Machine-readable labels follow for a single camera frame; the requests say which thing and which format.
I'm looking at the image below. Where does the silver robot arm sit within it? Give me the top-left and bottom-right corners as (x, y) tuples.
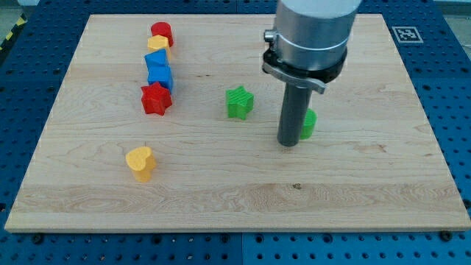
(262, 0), (361, 94)

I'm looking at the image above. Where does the yellow heart block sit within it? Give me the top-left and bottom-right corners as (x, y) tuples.
(125, 146), (157, 183)

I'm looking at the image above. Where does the green star block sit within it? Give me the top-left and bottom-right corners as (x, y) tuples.
(225, 85), (254, 120)

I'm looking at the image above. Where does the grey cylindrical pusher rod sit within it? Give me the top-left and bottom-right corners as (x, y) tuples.
(277, 83), (312, 147)

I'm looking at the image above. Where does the light wooden board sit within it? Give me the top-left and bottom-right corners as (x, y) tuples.
(5, 14), (470, 233)

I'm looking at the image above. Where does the green round block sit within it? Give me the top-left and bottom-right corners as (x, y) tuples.
(300, 108), (317, 140)

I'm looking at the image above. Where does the red star block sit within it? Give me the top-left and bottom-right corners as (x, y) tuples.
(141, 82), (172, 116)

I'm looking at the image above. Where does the blue cube block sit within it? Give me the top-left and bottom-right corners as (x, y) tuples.
(147, 66), (174, 93)

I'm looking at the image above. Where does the blue triangle block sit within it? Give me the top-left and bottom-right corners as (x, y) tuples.
(144, 49), (169, 68)

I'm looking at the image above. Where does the yellow pentagon block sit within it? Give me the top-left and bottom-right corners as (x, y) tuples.
(147, 35), (171, 61)

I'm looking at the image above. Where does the red cylinder block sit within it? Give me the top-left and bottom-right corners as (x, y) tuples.
(150, 21), (174, 46)

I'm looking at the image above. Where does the white fiducial marker tag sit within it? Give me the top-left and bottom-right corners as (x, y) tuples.
(392, 26), (423, 43)

